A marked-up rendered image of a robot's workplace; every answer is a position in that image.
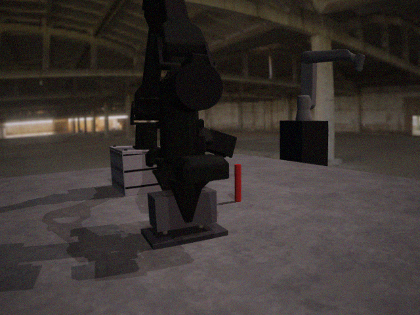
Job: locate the red peg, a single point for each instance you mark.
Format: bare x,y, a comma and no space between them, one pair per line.
238,182

